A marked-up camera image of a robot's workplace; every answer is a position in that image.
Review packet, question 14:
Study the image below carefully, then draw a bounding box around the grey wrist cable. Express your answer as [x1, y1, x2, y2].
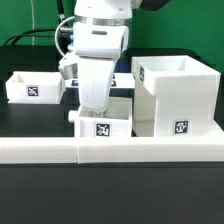
[54, 14, 77, 58]

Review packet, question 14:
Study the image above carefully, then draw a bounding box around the white rear drawer with tag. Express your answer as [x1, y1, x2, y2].
[5, 71, 65, 104]

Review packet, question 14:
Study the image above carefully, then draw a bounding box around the black cable bundle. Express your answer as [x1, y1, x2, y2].
[3, 0, 75, 47]

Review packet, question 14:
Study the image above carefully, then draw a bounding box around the white marker tag plate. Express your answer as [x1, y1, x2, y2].
[65, 73, 135, 89]

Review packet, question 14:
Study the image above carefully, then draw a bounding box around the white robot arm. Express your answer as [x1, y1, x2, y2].
[59, 0, 170, 113]

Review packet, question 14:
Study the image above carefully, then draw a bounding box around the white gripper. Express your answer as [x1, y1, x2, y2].
[59, 22, 129, 112]

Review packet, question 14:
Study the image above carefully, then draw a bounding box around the white drawer cabinet box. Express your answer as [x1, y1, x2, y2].
[131, 55, 221, 137]

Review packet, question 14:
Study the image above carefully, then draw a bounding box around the white front drawer with tag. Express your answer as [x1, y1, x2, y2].
[68, 97, 132, 137]

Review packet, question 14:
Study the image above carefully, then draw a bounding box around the white drawer with tag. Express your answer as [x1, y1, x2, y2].
[68, 97, 132, 137]
[5, 71, 65, 104]

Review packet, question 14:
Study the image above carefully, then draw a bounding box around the white L-shaped fence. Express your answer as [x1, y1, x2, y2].
[0, 134, 224, 164]

